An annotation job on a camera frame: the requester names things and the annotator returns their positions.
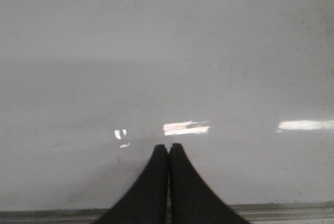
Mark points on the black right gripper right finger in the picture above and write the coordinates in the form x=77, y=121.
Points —
x=192, y=200

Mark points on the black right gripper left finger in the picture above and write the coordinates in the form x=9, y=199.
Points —
x=145, y=201

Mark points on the white whiteboard with aluminium frame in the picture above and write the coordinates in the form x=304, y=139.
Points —
x=89, y=87

